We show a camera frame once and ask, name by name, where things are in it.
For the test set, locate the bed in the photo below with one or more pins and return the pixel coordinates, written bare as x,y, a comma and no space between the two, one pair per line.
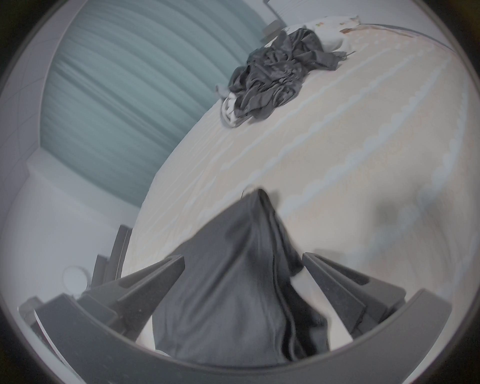
356,150

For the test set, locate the black T-shirt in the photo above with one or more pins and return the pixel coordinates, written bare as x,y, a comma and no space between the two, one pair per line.
232,292

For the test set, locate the grey bedside table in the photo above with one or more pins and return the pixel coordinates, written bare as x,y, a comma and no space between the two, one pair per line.
272,30

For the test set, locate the round white mirror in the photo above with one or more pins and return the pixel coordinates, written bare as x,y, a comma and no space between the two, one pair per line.
75,279

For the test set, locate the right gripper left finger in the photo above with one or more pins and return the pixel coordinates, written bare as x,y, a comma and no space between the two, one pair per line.
150,288

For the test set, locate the blue-green curtain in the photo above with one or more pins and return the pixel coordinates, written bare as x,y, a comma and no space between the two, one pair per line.
123,93

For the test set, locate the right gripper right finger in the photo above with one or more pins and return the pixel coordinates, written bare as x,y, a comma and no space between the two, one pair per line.
345,296

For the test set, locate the black chest of drawers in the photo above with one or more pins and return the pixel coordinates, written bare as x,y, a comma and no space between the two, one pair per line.
116,255

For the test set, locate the pile of clothes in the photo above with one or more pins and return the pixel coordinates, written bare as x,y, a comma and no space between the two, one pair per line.
273,75

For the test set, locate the white printed pillow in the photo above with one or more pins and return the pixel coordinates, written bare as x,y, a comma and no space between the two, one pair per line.
330,32

